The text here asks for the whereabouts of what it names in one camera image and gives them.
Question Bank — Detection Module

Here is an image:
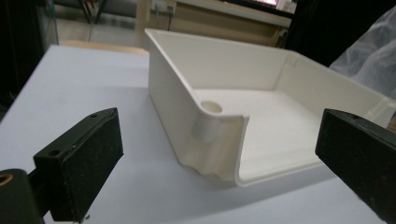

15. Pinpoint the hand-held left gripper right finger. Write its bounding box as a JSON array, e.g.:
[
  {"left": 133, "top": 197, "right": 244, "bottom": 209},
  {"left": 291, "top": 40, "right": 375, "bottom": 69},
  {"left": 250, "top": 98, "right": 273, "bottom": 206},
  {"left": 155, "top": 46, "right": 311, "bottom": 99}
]
[{"left": 315, "top": 107, "right": 396, "bottom": 224}]

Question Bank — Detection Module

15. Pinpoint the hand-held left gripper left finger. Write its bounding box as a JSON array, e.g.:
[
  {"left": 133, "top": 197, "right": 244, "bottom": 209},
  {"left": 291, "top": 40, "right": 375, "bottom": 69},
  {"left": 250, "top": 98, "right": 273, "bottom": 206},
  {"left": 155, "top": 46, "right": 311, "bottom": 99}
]
[{"left": 33, "top": 107, "right": 124, "bottom": 223}]

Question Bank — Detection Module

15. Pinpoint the white plastic storage tray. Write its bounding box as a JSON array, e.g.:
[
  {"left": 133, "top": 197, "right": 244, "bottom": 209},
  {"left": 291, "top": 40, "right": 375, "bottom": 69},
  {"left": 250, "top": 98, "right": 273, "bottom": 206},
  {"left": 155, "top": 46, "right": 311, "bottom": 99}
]
[{"left": 144, "top": 27, "right": 396, "bottom": 189}]

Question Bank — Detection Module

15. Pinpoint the clear plastic bag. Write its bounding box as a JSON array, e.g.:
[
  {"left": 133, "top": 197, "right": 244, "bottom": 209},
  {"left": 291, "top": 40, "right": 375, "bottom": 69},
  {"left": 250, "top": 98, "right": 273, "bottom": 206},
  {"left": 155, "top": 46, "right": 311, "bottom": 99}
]
[{"left": 329, "top": 6, "right": 396, "bottom": 101}]

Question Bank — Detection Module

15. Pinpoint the light wooden table edge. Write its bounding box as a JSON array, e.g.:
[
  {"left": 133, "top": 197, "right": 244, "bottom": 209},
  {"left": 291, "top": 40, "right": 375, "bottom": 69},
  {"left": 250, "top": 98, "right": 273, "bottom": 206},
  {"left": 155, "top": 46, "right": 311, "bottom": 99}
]
[{"left": 59, "top": 39, "right": 150, "bottom": 57}]

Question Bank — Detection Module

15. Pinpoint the dark metal stand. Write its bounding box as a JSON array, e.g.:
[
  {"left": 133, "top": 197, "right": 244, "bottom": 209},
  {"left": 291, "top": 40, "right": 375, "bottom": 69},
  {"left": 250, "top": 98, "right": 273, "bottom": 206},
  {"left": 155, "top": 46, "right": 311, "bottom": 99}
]
[{"left": 77, "top": 0, "right": 108, "bottom": 25}]

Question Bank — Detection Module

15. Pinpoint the wooden counter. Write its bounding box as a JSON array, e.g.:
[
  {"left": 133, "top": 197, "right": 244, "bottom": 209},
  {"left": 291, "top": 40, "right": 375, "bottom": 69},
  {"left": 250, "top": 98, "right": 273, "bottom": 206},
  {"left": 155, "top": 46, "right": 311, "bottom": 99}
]
[{"left": 134, "top": 0, "right": 292, "bottom": 49}]

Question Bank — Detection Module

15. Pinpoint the black cable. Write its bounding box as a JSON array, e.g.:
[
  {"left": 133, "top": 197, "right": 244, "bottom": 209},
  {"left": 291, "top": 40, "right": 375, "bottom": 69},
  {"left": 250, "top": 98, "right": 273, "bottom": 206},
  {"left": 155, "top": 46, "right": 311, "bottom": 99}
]
[{"left": 167, "top": 5, "right": 175, "bottom": 32}]

